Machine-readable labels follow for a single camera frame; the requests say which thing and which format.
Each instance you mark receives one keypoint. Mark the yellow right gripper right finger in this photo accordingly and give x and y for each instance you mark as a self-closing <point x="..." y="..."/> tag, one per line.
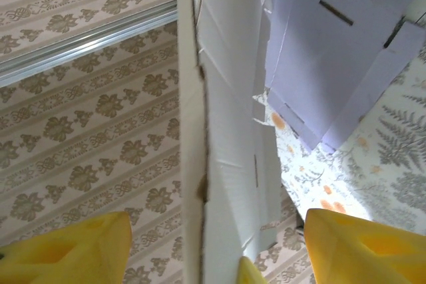
<point x="359" y="250"/>

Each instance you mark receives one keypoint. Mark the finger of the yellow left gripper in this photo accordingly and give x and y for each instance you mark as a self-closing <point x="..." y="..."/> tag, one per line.
<point x="249" y="274"/>

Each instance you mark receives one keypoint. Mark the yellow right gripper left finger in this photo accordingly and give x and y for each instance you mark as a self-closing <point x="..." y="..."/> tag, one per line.
<point x="66" y="250"/>

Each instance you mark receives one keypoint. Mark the aluminium frame post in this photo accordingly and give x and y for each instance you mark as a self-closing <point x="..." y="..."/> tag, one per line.
<point x="83" y="46"/>

